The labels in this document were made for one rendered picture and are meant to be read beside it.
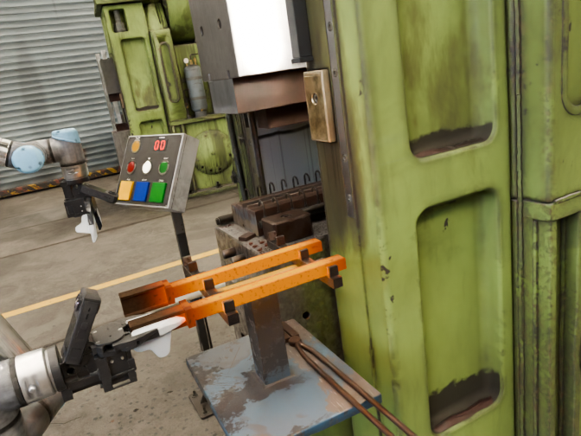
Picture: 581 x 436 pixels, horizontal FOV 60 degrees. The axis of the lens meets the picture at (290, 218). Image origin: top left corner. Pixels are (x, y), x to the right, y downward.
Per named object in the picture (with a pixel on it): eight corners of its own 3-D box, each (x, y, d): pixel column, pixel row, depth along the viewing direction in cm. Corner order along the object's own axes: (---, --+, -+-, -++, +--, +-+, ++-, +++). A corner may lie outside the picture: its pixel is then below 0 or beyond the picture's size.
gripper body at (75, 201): (73, 214, 165) (62, 178, 162) (99, 209, 167) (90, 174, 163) (68, 220, 158) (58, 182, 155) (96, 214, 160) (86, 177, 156)
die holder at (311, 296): (285, 400, 144) (260, 255, 132) (237, 345, 177) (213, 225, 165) (433, 332, 167) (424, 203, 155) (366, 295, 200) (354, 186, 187)
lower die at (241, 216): (258, 236, 147) (254, 208, 144) (233, 222, 164) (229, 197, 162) (375, 201, 164) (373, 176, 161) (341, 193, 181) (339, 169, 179)
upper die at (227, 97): (238, 114, 137) (232, 78, 134) (213, 113, 154) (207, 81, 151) (364, 91, 154) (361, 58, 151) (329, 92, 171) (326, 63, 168)
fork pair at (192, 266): (189, 272, 108) (187, 264, 107) (182, 265, 113) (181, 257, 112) (285, 243, 117) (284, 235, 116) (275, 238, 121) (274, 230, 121)
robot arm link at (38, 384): (15, 348, 79) (14, 372, 72) (47, 337, 81) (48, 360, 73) (29, 388, 81) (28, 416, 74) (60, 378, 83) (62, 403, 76)
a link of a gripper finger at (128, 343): (156, 330, 84) (103, 346, 81) (154, 320, 84) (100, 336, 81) (162, 341, 80) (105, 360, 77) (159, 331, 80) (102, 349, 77)
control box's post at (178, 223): (213, 403, 224) (162, 166, 193) (211, 399, 227) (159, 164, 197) (221, 400, 226) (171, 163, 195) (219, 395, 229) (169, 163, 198)
